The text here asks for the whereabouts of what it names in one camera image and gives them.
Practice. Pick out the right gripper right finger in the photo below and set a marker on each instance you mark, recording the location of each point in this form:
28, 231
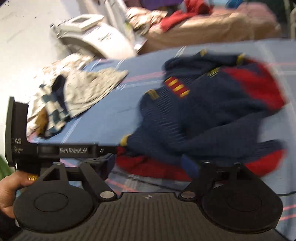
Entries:
203, 176

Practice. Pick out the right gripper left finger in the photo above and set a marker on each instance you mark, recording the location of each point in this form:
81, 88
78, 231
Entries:
95, 171

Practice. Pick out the navy red striped sweater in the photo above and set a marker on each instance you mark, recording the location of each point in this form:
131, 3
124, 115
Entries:
209, 108

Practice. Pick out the person left hand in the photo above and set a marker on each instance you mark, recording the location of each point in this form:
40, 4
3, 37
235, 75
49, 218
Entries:
10, 185

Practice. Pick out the navy checked garment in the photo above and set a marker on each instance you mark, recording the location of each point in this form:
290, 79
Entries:
53, 115

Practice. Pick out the blue plaid bed sheet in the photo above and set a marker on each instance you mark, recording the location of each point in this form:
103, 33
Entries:
117, 114

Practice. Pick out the white polka dot garment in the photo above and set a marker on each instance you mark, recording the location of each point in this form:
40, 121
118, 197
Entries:
82, 89

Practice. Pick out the white beauty machine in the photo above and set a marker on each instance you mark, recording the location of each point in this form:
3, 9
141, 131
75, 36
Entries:
88, 34

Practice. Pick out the red jacket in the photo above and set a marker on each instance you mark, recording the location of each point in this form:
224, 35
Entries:
193, 8

